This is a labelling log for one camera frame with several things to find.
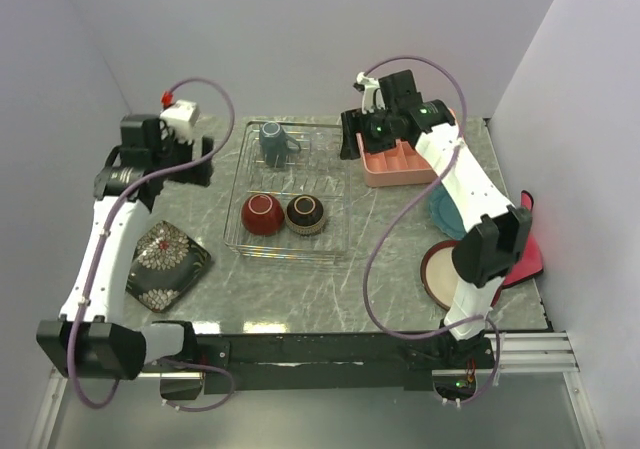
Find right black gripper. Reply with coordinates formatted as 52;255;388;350
339;105;397;161

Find wire dish rack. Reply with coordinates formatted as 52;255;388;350
224;120;351;262

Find green mug cream inside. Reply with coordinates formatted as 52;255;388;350
259;121;301;168

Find dark brown patterned bowl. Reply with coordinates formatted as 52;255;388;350
285;194;327;236

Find cream bowl brown stripes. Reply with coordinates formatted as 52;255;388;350
241;193;284;236

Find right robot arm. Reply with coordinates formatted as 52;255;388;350
341;70;532;368

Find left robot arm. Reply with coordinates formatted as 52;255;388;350
36;109;214;382

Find pink compartment tray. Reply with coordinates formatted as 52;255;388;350
354;108;459;189

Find black floral square plate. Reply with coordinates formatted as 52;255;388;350
125;220;213;313

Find teal scalloped plate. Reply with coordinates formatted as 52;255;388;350
427;185;466;241

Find red rimmed cream plate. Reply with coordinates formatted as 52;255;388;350
420;240;505;319

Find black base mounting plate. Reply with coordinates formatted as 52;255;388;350
187;332;495;391

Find pink cloth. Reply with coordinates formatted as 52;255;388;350
499;190;546;290

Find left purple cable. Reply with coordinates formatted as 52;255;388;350
64;77;237;414

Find purple cable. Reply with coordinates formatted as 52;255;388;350
64;77;237;414
362;56;501;405

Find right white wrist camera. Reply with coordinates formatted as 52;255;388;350
353;72;385;114

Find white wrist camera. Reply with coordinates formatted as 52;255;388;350
159;92;200;143
353;72;385;114

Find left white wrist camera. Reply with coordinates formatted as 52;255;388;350
159;92;200;143

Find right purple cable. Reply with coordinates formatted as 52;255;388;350
362;56;501;405

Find aluminium rail frame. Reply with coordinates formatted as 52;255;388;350
29;331;601;448

